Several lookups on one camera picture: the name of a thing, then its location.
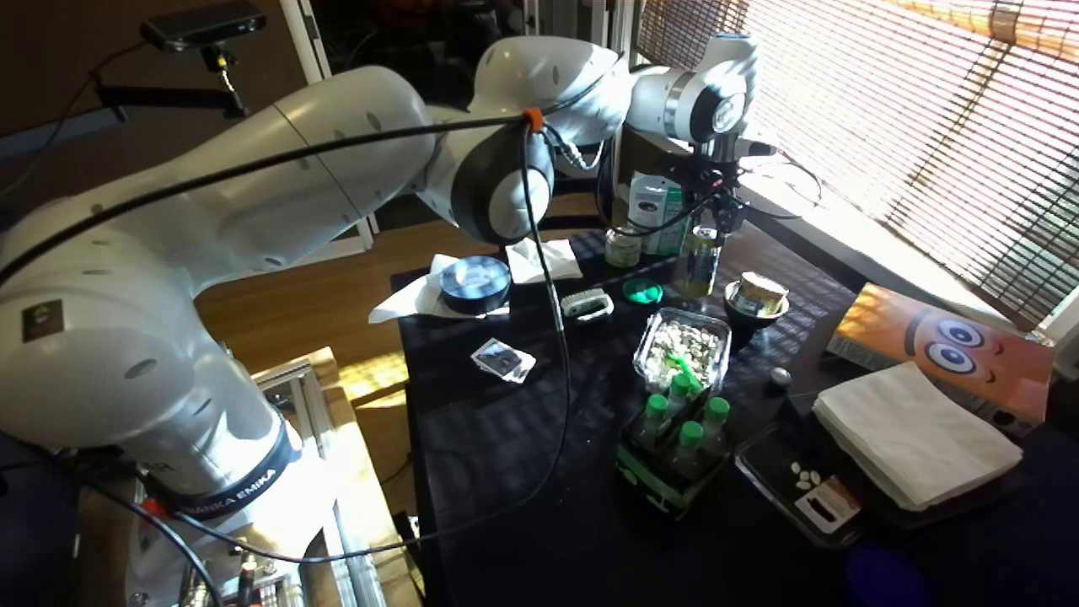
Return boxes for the black bowl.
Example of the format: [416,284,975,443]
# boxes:
[720,279,794,355]

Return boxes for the small white blue packet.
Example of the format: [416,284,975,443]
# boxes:
[464,333,540,386]

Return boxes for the folded white towel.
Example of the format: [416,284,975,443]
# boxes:
[808,360,1026,515]

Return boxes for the black base cable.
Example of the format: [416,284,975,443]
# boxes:
[95,476,231,607]

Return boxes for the orange book with eyes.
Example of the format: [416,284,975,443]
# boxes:
[824,279,1057,434]

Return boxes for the white scrub brush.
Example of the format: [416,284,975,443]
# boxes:
[555,284,618,324]

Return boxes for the white paper sheet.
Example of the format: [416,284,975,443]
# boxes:
[365,249,516,331]

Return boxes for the small pale jar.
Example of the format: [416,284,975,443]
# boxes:
[604,222,643,272]

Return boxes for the green lime piece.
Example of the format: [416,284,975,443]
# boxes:
[637,386,676,447]

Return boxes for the clear plastic food container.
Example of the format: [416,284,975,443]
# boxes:
[630,304,735,396]

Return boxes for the white and green carton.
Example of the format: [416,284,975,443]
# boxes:
[622,168,695,258]

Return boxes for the white crumpled napkin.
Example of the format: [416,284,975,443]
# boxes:
[503,232,585,288]

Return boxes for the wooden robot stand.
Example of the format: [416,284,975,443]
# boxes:
[246,343,428,607]

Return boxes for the blue disc stack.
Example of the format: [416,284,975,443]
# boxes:
[439,252,516,313]

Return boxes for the black green margarita carton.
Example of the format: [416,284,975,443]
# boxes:
[611,424,735,521]

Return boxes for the cream pastry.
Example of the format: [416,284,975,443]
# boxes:
[735,269,790,313]

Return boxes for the black camera on mount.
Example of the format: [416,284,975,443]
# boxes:
[95,0,271,122]

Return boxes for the window blinds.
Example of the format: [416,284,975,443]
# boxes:
[632,0,1079,331]

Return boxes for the long black arm cable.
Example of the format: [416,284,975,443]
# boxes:
[0,107,585,567]

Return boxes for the green round lid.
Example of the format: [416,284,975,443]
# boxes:
[619,279,669,309]

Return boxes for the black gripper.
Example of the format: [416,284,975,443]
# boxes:
[669,139,751,269]

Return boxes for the black kitchen scale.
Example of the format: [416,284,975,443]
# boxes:
[735,413,903,553]

